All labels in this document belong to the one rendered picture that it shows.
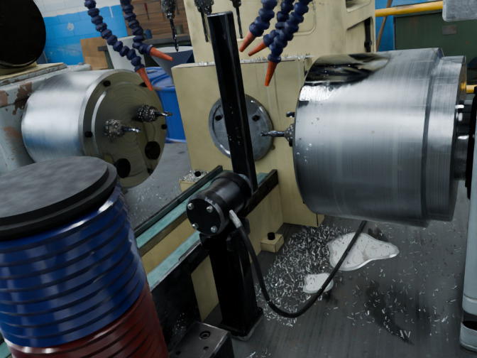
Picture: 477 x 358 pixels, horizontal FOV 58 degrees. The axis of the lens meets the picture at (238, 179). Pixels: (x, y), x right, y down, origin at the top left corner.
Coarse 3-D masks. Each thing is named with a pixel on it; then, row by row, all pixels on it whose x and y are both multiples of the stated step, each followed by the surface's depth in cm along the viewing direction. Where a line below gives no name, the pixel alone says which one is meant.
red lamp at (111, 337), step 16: (144, 288) 18; (144, 304) 18; (128, 320) 17; (144, 320) 18; (96, 336) 16; (112, 336) 16; (128, 336) 17; (144, 336) 18; (160, 336) 20; (16, 352) 16; (32, 352) 16; (48, 352) 16; (64, 352) 16; (80, 352) 16; (96, 352) 16; (112, 352) 17; (128, 352) 17; (144, 352) 18; (160, 352) 20
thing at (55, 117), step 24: (72, 72) 92; (96, 72) 86; (120, 72) 87; (48, 96) 86; (72, 96) 82; (96, 96) 82; (120, 96) 87; (144, 96) 93; (24, 120) 90; (48, 120) 84; (72, 120) 81; (96, 120) 82; (120, 120) 88; (144, 120) 92; (48, 144) 85; (72, 144) 82; (96, 144) 83; (120, 144) 88; (144, 144) 94; (120, 168) 88; (144, 168) 95
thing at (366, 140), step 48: (432, 48) 57; (336, 96) 56; (384, 96) 53; (432, 96) 52; (336, 144) 56; (384, 144) 52; (432, 144) 51; (336, 192) 59; (384, 192) 55; (432, 192) 53
